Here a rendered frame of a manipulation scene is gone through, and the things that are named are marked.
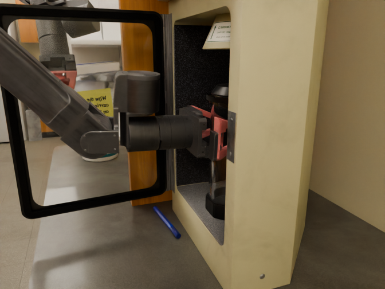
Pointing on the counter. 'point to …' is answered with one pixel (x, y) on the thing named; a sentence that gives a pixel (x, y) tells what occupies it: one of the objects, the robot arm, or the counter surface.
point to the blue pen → (167, 222)
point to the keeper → (231, 136)
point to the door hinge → (169, 92)
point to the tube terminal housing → (262, 136)
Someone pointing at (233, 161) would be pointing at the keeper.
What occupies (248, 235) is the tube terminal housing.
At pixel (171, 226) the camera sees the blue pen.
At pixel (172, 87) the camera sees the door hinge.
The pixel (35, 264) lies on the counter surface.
